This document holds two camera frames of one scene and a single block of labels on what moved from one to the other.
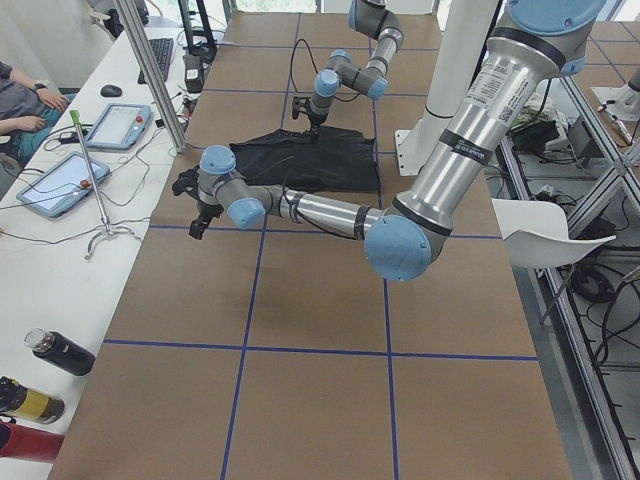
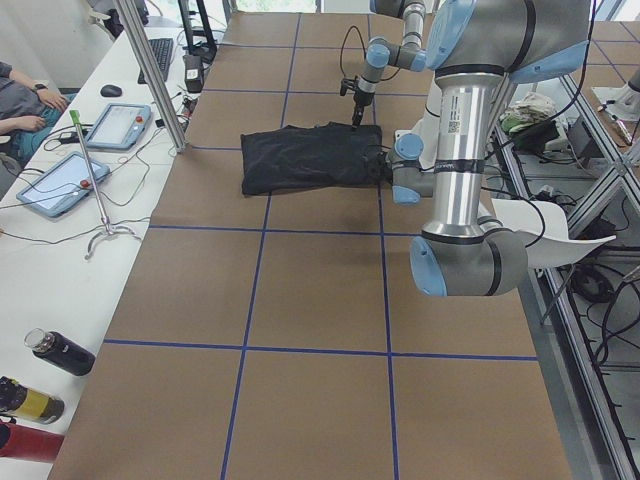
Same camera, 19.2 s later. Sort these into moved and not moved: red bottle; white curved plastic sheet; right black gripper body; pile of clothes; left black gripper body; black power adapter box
Moved: right black gripper body; left black gripper body
Not moved: pile of clothes; red bottle; black power adapter box; white curved plastic sheet
